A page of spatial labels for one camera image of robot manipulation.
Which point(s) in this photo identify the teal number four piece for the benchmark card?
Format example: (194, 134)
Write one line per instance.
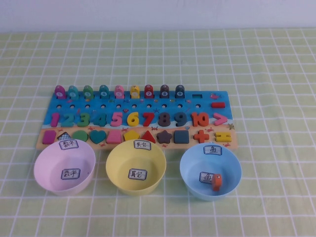
(101, 121)

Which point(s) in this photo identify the yellow number six piece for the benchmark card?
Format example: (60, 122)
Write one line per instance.
(129, 119)

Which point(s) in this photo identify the yellow equals sign piece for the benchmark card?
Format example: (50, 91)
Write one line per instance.
(223, 134)

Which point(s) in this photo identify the pink greater-than sign piece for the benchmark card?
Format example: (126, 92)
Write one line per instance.
(222, 119)

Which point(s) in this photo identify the pink trapezoid shape piece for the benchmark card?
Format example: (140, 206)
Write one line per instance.
(113, 137)

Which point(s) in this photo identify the blue fish piece four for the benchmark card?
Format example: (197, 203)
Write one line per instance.
(104, 92)

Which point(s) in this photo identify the dark blue square shape piece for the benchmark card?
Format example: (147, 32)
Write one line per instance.
(181, 137)

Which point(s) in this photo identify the blue wooden puzzle board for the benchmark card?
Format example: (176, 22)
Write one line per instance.
(158, 108)

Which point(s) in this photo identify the pink plastic bowl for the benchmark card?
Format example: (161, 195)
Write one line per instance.
(49, 163)

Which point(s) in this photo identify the red fish piece seven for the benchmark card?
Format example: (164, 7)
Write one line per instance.
(149, 92)

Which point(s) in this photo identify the teal heart shape piece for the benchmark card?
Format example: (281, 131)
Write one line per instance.
(98, 136)

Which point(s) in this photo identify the magenta rectangle shape piece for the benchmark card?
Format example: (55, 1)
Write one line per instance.
(49, 137)

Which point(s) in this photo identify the red triangle shape piece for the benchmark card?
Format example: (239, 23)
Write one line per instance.
(148, 138)

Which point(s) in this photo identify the magenta number one piece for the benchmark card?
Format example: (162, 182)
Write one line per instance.
(55, 119)

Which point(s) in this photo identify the green fish piece three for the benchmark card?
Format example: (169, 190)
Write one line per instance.
(88, 92)

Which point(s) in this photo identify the brown star shape piece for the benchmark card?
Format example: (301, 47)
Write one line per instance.
(164, 137)

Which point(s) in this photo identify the yellow plastic bowl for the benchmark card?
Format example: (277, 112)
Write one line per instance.
(118, 163)

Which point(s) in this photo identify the dark grey number nine piece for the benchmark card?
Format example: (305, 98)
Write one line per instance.
(184, 118)

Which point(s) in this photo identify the yellow fish piece six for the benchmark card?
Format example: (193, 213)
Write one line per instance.
(134, 92)

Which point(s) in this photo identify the brown number eight piece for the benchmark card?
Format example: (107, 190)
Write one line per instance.
(164, 119)

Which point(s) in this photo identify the pink number five piece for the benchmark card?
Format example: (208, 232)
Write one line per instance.
(116, 116)

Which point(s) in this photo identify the magenta fish piece one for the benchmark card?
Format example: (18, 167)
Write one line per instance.
(60, 92)

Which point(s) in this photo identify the green checkered tablecloth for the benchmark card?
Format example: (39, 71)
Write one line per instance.
(158, 61)

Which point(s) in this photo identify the orange number ten piece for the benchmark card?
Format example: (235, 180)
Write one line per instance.
(195, 119)

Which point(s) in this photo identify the yellow pentagon shape piece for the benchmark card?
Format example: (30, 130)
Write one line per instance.
(132, 135)

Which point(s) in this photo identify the teal fish piece two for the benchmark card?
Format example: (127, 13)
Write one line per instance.
(73, 92)

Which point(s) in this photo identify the dark grey fish piece nine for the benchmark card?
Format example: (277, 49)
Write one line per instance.
(180, 92)

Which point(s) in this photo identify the light blue plastic bowl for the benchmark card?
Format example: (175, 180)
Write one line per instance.
(229, 170)

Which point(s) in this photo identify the teal number two piece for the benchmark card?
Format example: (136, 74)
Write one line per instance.
(67, 123)

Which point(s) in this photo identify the green number three piece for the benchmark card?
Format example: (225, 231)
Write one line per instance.
(85, 119)

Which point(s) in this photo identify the orange plus sign piece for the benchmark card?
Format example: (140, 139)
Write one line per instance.
(201, 136)

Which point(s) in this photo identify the red number seven piece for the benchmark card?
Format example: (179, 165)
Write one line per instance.
(148, 119)

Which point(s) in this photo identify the green circle shape piece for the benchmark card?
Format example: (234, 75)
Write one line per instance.
(80, 135)

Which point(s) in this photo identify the red minus sign piece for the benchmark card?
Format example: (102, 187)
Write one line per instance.
(218, 105)

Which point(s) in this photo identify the pink fish piece five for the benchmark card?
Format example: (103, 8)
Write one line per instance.
(119, 92)

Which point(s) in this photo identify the orange fish piece ten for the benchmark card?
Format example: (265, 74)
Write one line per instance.
(217, 182)

